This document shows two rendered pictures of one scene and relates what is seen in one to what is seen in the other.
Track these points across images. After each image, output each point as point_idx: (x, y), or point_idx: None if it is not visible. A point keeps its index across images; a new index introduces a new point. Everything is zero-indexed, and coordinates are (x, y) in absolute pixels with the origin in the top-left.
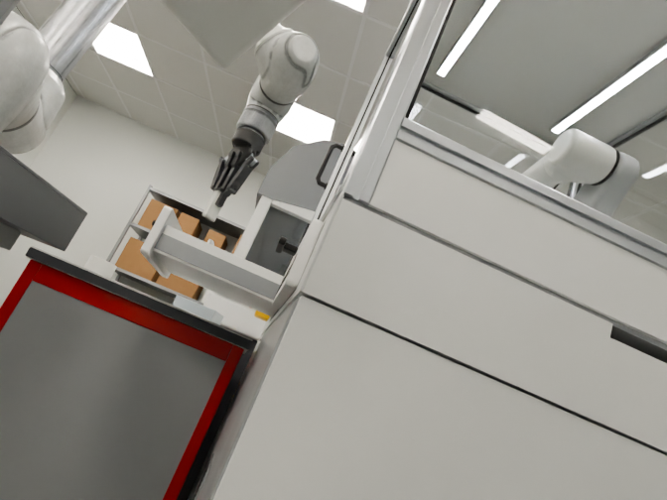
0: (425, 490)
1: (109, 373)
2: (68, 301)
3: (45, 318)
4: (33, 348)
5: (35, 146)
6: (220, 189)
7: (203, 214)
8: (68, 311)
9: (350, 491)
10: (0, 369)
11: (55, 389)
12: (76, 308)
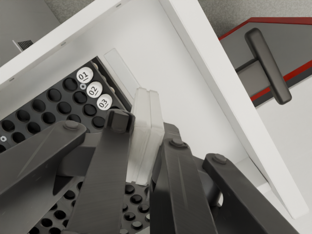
0: None
1: None
2: (308, 59)
3: (304, 47)
4: (281, 47)
5: None
6: (111, 115)
7: (148, 91)
8: (295, 61)
9: None
10: (283, 35)
11: (235, 65)
12: (292, 66)
